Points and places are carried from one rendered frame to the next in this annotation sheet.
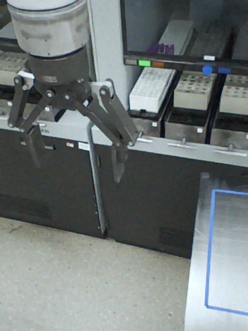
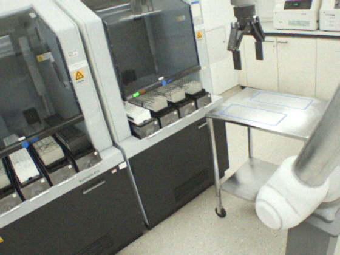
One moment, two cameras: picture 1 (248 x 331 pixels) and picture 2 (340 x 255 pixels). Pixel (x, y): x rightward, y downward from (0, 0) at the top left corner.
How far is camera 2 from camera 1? 1.07 m
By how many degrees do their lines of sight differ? 47
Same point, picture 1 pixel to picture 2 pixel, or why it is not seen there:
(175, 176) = (172, 149)
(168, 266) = (184, 214)
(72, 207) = (124, 222)
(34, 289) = not seen: outside the picture
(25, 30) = not seen: outside the picture
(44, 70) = (252, 10)
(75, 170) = (121, 189)
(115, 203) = (148, 195)
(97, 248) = (146, 240)
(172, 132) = (164, 121)
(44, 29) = not seen: outside the picture
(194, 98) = (161, 102)
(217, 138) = (182, 112)
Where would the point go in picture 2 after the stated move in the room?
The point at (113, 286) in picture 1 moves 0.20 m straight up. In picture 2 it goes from (176, 242) to (172, 222)
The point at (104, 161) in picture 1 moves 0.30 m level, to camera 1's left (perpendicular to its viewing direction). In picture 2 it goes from (136, 168) to (104, 200)
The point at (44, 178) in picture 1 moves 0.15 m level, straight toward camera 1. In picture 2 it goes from (102, 212) to (124, 215)
